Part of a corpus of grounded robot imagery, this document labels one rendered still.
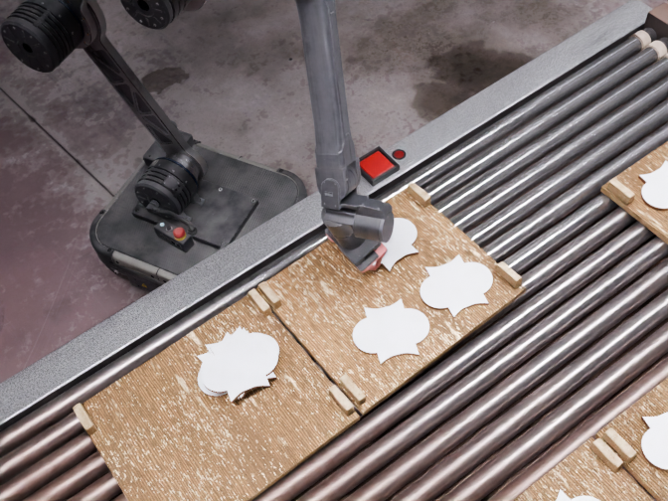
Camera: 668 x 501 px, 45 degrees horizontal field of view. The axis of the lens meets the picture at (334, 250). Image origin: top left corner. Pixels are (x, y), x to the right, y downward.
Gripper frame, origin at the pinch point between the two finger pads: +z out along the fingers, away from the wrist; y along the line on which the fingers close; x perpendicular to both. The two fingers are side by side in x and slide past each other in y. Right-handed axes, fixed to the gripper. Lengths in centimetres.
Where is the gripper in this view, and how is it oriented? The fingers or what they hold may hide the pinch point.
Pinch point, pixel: (364, 253)
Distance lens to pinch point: 165.9
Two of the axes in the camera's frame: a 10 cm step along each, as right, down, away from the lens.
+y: -6.0, -6.3, 4.9
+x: -7.4, 6.7, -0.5
